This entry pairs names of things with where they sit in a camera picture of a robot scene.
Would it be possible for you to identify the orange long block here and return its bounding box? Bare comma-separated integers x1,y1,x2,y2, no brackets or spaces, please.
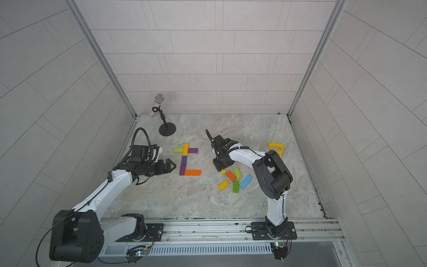
184,170,201,176

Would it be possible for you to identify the amber long block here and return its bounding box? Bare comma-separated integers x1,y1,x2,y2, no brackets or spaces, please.
182,143,189,156

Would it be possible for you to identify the yellow short block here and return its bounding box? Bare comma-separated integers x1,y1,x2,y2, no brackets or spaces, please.
218,180,230,191

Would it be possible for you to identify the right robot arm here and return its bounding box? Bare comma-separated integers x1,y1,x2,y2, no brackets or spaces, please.
206,131,293,239

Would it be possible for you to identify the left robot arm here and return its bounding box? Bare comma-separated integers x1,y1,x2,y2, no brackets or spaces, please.
49,145,176,263

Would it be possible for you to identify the red-orange block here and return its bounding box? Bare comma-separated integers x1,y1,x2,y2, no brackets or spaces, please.
226,171,237,182

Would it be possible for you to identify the lime green flat block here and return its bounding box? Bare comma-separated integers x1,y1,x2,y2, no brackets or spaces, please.
233,168,242,179

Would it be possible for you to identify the microphone on black stand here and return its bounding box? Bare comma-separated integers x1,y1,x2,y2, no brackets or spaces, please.
151,93,176,136

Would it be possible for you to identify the light blue block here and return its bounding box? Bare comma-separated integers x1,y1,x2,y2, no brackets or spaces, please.
239,175,253,189

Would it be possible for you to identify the left circuit board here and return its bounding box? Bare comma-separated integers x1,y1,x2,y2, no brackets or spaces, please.
125,245,151,263

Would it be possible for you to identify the circuit board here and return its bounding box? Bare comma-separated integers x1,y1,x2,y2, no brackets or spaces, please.
125,245,151,263
270,243,289,261

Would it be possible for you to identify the right circuit board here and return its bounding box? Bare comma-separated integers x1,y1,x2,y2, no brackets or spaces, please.
270,243,289,261

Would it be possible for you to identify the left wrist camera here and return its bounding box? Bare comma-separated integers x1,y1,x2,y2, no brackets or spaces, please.
151,144,163,157

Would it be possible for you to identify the yellow triangle frame piece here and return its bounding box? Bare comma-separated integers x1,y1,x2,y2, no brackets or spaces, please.
268,142,284,158

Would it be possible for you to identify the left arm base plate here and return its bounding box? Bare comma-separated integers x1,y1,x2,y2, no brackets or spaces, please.
117,223,164,243

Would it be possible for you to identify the aluminium rail frame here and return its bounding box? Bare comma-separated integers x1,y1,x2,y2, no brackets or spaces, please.
97,218,345,263

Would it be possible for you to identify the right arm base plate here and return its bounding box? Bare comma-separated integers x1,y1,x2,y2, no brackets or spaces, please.
250,220,298,240

